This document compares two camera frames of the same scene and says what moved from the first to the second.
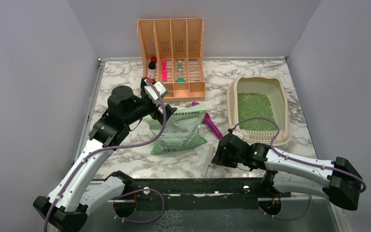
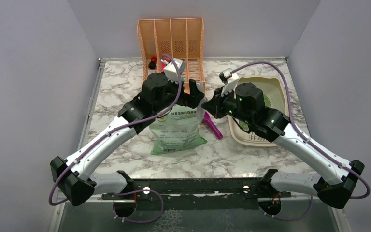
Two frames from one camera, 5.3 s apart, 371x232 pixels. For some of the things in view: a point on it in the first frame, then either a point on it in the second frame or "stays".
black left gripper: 159,115 → 191,99
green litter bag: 184,128 stays
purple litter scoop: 206,120 stays
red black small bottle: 151,65 stays
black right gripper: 220,157 → 214,105
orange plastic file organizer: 172,52 stays
